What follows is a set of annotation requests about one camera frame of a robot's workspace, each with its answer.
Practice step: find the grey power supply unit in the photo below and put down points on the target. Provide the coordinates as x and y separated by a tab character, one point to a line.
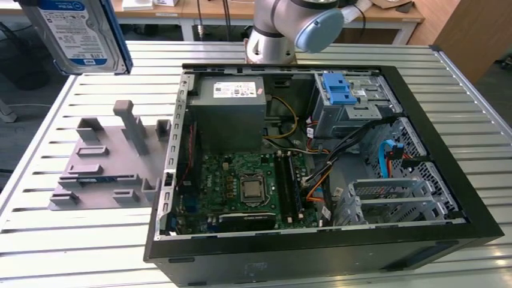
229	126

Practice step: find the wooden cabinet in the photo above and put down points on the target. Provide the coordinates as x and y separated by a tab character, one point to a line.
473	30

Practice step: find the hard disk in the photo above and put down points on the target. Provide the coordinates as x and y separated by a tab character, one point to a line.
77	36

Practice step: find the black graphics card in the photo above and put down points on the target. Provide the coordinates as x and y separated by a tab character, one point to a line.
249	220

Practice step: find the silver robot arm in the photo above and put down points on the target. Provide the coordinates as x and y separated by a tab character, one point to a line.
273	45

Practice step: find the black RAM slot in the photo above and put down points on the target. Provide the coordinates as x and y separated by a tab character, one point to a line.
282	186
289	186
294	186

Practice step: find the blue plastic drive latch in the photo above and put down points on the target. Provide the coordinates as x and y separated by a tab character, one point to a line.
338	90

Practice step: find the RAM stick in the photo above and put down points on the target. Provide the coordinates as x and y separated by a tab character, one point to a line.
97	180

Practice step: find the white cardboard box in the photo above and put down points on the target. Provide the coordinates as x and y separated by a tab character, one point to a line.
138	5

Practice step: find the wooden desk white frame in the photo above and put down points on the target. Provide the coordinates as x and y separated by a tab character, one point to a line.
169	12
401	16

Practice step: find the silver CPU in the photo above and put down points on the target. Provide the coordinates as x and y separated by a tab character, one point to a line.
253	190

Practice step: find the grey parts rack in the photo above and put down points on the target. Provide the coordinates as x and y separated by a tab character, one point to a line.
109	162

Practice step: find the green motherboard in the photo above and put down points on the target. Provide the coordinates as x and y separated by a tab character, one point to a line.
225	171

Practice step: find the metal optical drive cage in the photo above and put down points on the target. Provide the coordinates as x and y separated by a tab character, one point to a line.
333	120

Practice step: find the black chair base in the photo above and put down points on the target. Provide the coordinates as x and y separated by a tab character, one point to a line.
141	30

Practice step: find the metal disk bay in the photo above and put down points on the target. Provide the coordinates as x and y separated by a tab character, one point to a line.
394	200

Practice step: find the black PC case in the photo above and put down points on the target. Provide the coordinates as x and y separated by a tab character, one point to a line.
281	261

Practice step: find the brown cardboard piece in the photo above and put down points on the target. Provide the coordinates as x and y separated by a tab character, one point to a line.
386	3

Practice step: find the white labelled box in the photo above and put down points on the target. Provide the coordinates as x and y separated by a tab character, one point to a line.
166	3

